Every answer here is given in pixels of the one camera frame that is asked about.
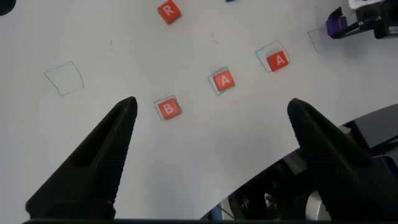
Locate orange letter B block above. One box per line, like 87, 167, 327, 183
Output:
157, 98, 182, 121

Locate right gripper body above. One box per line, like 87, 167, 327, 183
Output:
354, 0, 398, 40

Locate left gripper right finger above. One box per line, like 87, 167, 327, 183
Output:
286, 98, 398, 222

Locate orange letter A block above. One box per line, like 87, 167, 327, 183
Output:
212, 70, 236, 93
266, 50, 290, 73

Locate orange letter R block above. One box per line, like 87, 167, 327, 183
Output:
157, 0, 182, 25

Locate black table cable grommet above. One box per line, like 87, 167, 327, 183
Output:
0, 0, 17, 16

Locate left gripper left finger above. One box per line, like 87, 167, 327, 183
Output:
25, 96, 139, 220

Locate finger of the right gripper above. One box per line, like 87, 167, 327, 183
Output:
330, 21, 376, 40
326, 6, 345, 22

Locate purple letter I block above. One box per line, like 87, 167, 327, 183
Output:
325, 16, 348, 37

